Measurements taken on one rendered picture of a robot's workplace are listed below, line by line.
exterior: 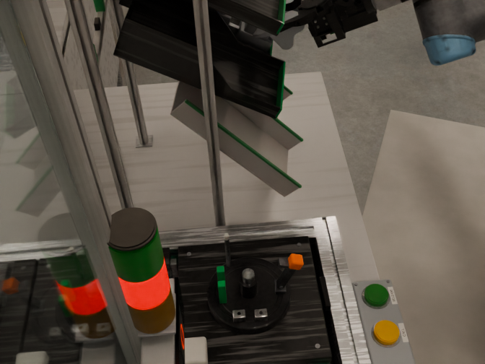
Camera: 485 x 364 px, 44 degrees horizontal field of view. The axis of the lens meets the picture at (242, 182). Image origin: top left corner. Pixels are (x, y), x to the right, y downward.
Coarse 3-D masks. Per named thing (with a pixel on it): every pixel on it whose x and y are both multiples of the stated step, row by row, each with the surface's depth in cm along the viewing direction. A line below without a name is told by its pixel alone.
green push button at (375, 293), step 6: (366, 288) 101; (372, 288) 101; (378, 288) 101; (384, 288) 101; (366, 294) 100; (372, 294) 100; (378, 294) 100; (384, 294) 100; (366, 300) 100; (372, 300) 99; (378, 300) 99; (384, 300) 99; (378, 306) 100
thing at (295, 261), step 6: (288, 258) 95; (294, 258) 93; (300, 258) 94; (282, 264) 93; (288, 264) 94; (294, 264) 93; (300, 264) 93; (288, 270) 95; (294, 270) 95; (282, 276) 97; (288, 276) 96; (276, 282) 98; (282, 282) 97
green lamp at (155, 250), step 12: (156, 240) 55; (120, 252) 54; (132, 252) 54; (144, 252) 54; (156, 252) 56; (120, 264) 55; (132, 264) 55; (144, 264) 55; (156, 264) 57; (120, 276) 57; (132, 276) 56; (144, 276) 56
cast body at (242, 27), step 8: (232, 24) 108; (240, 24) 108; (248, 24) 105; (232, 32) 109; (240, 32) 107; (248, 32) 106; (240, 40) 108; (248, 40) 108; (256, 40) 108; (264, 40) 107; (264, 48) 109
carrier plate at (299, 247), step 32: (192, 256) 107; (224, 256) 106; (256, 256) 106; (288, 256) 106; (192, 288) 102; (192, 320) 98; (288, 320) 97; (320, 320) 97; (224, 352) 94; (256, 352) 94; (288, 352) 94; (320, 352) 93
